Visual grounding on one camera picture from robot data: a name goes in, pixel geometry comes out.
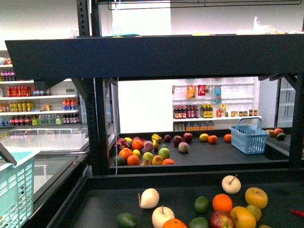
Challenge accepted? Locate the brown kiwi upper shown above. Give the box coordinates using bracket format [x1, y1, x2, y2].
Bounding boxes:
[246, 204, 262, 222]

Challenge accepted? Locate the black upper shelf board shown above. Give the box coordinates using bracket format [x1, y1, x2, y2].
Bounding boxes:
[5, 34, 304, 80]

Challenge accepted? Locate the brown kiwi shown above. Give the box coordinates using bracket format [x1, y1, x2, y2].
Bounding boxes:
[246, 204, 262, 222]
[258, 225, 271, 228]

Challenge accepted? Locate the yellow orange apple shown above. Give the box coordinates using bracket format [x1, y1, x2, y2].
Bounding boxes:
[230, 206, 257, 228]

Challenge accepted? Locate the golden apple far right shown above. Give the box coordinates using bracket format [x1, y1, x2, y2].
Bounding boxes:
[245, 187, 268, 209]

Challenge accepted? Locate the white pear with stem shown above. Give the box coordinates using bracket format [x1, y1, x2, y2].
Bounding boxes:
[221, 174, 241, 195]

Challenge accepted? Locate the red yellow apple centre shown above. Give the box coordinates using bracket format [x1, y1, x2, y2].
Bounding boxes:
[209, 211, 235, 228]

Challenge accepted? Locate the green lime centre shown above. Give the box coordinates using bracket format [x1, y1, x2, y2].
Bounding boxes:
[188, 217, 209, 228]

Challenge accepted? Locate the light teal plastic basket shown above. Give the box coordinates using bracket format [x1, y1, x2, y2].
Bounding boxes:
[0, 149, 40, 228]

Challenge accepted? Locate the brown kiwi lower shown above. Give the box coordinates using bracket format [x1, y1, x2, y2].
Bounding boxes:
[258, 225, 271, 228]

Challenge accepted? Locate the black shelf upright post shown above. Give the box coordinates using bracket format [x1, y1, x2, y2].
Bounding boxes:
[76, 0, 109, 176]

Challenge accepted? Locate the green lime upper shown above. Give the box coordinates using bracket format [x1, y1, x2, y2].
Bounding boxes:
[193, 196, 209, 213]

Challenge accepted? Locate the green lime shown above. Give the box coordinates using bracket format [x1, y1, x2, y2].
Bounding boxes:
[188, 217, 209, 228]
[193, 196, 209, 213]

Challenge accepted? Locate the white pear left lower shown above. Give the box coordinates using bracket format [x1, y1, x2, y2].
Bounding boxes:
[152, 206, 175, 228]

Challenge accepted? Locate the red chili pepper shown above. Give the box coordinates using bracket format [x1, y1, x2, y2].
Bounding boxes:
[291, 209, 304, 218]

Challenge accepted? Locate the white pear left upper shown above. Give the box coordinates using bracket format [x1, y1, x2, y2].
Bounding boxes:
[138, 188, 160, 209]

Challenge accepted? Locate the small orange mandarin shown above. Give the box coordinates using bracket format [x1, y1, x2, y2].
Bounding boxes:
[212, 194, 233, 214]

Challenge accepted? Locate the blue plastic basket far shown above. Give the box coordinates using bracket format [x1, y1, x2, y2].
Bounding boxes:
[229, 117, 269, 155]

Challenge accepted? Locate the large orange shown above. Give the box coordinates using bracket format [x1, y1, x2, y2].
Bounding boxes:
[162, 218, 187, 228]

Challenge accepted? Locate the dark green avocado left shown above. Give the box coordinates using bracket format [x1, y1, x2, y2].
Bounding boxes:
[116, 213, 138, 228]

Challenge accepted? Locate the far fruit pile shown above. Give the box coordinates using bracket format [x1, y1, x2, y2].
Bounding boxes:
[110, 134, 175, 167]

